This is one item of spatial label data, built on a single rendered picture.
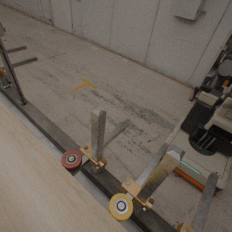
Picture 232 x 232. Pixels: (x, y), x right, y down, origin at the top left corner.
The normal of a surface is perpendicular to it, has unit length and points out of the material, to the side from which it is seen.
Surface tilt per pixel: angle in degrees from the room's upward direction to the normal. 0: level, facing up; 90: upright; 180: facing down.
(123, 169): 0
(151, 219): 0
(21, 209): 0
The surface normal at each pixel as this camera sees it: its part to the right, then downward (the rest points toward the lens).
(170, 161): -0.64, 0.50
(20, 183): 0.11, -0.70
